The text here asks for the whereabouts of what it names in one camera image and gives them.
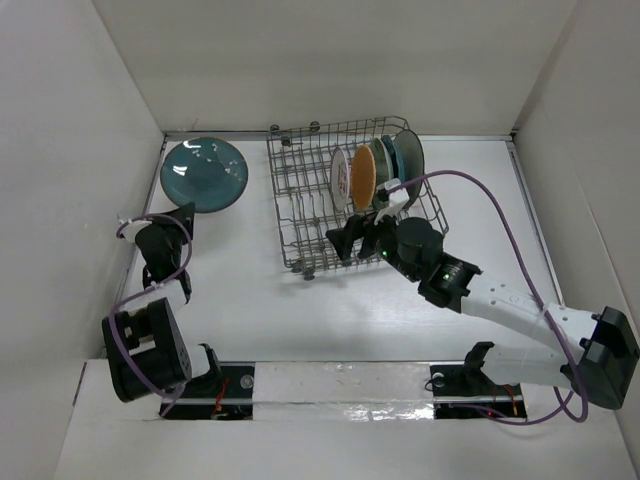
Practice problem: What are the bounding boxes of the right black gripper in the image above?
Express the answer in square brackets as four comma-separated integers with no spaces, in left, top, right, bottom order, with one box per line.
[326,203,420,283]

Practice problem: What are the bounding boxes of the dark teal blossom plate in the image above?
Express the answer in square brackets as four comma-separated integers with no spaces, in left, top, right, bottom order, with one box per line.
[160,137,249,214]

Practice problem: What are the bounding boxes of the white plate red characters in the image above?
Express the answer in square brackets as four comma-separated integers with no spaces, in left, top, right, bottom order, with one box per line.
[329,147,351,212]

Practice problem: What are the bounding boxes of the round woven bamboo tray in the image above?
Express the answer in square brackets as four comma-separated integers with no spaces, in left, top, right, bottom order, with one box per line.
[351,145,376,211]

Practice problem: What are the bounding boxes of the light green flower plate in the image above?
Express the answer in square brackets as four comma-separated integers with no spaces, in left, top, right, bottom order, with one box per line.
[369,138,394,186]

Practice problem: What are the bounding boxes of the teal scalloped plate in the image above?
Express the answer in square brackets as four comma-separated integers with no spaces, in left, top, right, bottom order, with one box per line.
[381,135,406,183]

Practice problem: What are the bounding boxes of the cream plate tree drawing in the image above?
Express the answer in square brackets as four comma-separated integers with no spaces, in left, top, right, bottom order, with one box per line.
[394,129,425,183]

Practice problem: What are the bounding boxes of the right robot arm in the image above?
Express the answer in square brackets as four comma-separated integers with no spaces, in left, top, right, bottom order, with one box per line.
[326,215,639,410]

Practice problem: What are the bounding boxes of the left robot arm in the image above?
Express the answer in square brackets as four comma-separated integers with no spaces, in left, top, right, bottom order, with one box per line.
[102,202,228,403]

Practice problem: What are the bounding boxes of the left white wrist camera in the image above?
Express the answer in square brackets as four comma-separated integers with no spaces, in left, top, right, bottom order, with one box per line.
[116,218,148,243]

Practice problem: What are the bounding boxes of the grey wire dish rack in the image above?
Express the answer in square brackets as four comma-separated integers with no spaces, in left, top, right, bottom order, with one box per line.
[265,115,449,280]

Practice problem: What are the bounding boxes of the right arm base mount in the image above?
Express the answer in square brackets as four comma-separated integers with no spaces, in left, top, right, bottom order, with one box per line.
[424,364,528,420]

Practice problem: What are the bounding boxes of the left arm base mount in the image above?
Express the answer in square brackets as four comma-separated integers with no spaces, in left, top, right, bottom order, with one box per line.
[159,363,255,421]

